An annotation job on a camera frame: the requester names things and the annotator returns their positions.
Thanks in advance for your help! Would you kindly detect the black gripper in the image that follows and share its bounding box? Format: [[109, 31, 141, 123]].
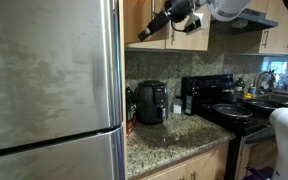
[[137, 0, 194, 42]]

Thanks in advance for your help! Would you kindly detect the wooden cabinet door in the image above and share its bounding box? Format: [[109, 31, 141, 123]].
[[123, 0, 169, 46], [165, 0, 213, 52]]

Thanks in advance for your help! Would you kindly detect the metal bar door handle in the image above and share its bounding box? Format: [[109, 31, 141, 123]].
[[150, 0, 157, 21], [170, 28, 177, 47]]

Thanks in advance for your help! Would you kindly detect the wooden cabinet over hood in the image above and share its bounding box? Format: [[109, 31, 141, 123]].
[[246, 0, 270, 15]]

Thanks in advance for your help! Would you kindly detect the wooden base cabinet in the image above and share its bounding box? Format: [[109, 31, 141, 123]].
[[139, 142, 230, 180]]

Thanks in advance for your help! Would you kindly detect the tall wooden side panel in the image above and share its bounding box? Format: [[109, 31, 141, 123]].
[[118, 0, 128, 180]]

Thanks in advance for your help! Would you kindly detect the black air fryer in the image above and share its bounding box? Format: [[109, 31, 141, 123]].
[[135, 79, 169, 126]]

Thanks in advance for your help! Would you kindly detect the black kitchen stove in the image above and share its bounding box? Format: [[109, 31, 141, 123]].
[[180, 73, 278, 180]]

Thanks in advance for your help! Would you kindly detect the dark oil bottle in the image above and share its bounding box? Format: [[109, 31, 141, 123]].
[[183, 94, 194, 116]]

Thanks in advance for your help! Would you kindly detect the black red whey bag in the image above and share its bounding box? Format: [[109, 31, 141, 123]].
[[125, 84, 139, 138]]

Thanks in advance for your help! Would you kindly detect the range hood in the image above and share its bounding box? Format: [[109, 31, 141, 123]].
[[210, 7, 279, 35]]

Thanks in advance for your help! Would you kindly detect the green glass bottle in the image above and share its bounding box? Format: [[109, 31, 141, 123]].
[[234, 77, 246, 93]]

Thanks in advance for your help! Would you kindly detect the black frying pan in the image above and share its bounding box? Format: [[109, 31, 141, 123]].
[[212, 102, 272, 128], [243, 98, 288, 113]]

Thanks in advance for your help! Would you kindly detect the stainless steel refrigerator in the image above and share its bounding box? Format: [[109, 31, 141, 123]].
[[0, 0, 126, 180]]

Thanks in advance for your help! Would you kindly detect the chrome kitchen faucet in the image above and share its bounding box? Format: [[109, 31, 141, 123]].
[[254, 70, 278, 95]]

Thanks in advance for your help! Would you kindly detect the bright window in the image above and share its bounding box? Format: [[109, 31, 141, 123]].
[[266, 59, 288, 78]]

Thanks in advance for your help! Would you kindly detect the steel kitchen sink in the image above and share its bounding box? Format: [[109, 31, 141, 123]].
[[257, 92, 288, 105]]

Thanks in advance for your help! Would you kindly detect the blue base platform cloth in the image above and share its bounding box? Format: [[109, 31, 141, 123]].
[[244, 165, 275, 180]]

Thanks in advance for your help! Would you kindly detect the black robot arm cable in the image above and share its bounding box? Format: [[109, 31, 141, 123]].
[[169, 20, 189, 34]]

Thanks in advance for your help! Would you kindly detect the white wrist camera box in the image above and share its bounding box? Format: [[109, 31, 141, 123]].
[[184, 12, 209, 36]]

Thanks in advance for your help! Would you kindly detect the white wall outlet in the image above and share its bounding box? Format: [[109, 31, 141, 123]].
[[172, 103, 182, 115]]

